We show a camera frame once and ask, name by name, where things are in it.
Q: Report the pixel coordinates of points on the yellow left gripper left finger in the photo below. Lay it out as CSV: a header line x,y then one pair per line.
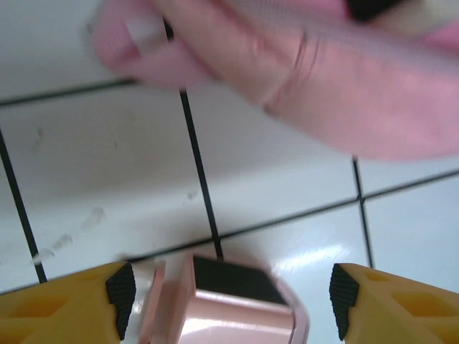
x,y
54,315

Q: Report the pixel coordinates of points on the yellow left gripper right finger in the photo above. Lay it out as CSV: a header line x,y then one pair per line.
x,y
401,308

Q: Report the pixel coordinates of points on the pink backpack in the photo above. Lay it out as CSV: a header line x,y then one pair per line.
x,y
322,89

